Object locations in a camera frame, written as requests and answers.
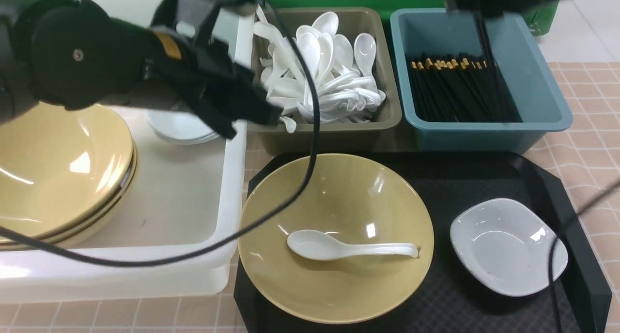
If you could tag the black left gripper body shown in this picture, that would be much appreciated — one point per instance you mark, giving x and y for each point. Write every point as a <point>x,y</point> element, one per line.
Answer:
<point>206,79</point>

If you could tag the yellow noodle bowl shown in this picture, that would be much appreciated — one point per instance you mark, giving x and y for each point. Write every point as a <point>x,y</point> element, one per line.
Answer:
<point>356,201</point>

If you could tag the white soup spoon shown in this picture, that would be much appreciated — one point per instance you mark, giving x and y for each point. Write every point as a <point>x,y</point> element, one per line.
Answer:
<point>319,246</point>

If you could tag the black chopsticks pair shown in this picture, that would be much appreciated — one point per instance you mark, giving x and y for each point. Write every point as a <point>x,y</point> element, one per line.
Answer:
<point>484,40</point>

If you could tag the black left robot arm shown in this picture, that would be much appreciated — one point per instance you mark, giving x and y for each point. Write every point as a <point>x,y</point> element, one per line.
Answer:
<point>71,53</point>

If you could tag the middle yellow stacked bowl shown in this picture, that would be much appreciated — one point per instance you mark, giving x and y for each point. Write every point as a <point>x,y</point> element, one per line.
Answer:
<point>42,157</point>

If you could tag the yellow stacked bowl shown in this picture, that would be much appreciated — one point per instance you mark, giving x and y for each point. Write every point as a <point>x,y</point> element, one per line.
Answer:
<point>97,229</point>
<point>42,157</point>

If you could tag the top yellow bowl in stack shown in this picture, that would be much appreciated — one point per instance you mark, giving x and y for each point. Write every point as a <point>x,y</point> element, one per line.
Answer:
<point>96,123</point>

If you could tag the bottom yellow stacked bowl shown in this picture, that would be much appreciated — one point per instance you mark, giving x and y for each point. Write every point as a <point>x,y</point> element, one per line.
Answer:
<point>97,229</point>

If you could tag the white plastic bin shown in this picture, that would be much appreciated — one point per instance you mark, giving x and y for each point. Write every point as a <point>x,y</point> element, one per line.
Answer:
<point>183,198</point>

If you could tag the pile of white spoons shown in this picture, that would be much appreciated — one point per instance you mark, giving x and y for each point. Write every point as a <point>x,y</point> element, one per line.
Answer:
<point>342,71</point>

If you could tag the brown spoon bin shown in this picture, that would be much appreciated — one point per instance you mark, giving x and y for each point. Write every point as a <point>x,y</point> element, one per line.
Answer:
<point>346,136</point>

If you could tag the teal chopstick bin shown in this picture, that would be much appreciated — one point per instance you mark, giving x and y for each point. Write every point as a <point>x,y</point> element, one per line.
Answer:
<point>536,94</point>

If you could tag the black chopsticks bundle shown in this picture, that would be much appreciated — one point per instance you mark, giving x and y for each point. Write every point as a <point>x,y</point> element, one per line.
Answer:
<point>461,88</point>

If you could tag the black serving tray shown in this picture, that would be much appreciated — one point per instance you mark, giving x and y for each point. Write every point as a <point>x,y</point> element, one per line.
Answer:
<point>449,300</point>

